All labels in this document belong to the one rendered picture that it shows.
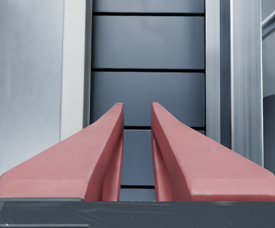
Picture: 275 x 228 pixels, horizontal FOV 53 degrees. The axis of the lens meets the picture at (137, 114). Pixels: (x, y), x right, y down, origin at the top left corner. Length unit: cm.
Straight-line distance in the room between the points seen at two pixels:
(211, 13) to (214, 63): 3
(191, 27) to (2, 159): 18
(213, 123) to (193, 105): 2
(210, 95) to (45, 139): 14
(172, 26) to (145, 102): 5
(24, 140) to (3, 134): 2
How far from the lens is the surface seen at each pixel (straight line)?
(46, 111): 24
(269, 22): 22
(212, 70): 19
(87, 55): 16
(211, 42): 20
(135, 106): 18
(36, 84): 25
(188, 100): 18
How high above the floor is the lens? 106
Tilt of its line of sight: 86 degrees down
